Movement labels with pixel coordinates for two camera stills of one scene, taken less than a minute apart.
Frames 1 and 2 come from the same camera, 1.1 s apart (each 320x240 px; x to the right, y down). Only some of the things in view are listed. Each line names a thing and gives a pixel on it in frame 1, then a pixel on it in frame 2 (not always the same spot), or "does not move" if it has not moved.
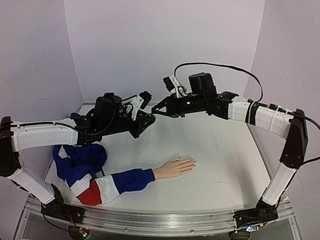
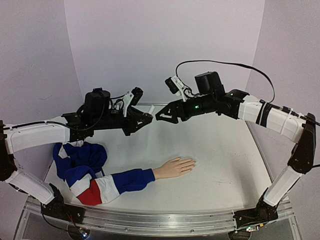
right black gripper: (172, 107) to (181, 110)
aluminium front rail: (160, 221) does not move
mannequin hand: (174, 168) does not move
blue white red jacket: (81, 166) does not move
